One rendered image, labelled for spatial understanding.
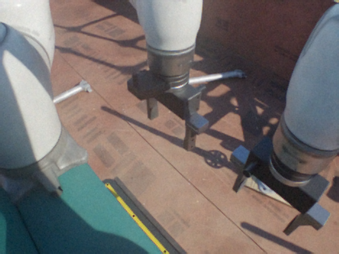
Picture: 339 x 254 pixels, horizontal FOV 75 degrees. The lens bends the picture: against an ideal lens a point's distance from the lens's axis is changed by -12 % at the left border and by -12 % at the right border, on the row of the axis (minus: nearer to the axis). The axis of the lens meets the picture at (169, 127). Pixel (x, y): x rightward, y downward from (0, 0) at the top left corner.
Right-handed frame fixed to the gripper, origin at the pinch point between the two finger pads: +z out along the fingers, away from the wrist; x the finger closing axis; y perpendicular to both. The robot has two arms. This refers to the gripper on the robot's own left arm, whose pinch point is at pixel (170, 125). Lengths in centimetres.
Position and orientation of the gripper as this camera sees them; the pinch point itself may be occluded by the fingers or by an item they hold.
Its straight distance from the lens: 60.6
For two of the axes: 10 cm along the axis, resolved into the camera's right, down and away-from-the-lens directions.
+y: 7.5, -4.9, 4.5
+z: 0.0, 6.8, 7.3
